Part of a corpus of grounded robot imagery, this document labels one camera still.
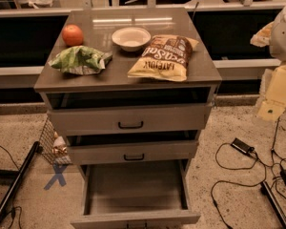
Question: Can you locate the black bar floor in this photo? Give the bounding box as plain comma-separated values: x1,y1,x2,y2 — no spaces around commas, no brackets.
260,181,286,229
0,141,39,221

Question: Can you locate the blue tape cross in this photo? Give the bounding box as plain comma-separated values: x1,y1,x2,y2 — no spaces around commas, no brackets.
44,164,67,190

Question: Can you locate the top grey drawer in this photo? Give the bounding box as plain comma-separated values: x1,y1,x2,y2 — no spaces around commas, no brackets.
48,104,212,136

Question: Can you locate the black bar left floor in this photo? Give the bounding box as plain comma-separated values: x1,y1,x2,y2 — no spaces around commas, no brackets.
0,141,39,221

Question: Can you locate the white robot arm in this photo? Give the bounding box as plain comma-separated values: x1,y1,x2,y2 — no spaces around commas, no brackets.
257,6,286,121

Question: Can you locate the white bowl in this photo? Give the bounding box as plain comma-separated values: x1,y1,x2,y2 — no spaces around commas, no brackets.
112,27,152,52

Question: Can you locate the black cable on floor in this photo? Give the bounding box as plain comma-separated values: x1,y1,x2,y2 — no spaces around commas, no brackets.
210,142,268,229

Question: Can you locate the black power adapter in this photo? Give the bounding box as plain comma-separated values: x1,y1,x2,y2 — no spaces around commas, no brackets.
231,138,255,156

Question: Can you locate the black bar right floor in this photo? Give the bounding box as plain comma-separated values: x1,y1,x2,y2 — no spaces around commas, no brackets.
260,181,286,229

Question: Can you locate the grey drawer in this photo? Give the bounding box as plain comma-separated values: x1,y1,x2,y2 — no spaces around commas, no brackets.
71,160,200,229
48,104,212,136
68,140,198,165

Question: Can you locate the brown and yellow chip bag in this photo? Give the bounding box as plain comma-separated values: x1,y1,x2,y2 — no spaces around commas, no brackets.
128,34,198,82

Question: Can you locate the middle grey drawer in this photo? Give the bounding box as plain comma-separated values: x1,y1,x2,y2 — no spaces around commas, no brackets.
68,140,198,165

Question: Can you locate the grey drawer cabinet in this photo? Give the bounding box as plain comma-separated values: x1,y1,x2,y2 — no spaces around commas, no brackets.
33,7,223,167

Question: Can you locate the wire mesh basket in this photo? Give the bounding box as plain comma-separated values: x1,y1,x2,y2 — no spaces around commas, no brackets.
39,119,72,165

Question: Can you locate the orange fruit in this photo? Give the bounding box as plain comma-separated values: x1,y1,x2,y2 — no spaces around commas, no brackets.
62,25,84,47

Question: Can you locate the bottom grey drawer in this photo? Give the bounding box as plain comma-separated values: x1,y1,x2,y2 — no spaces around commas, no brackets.
71,160,200,229

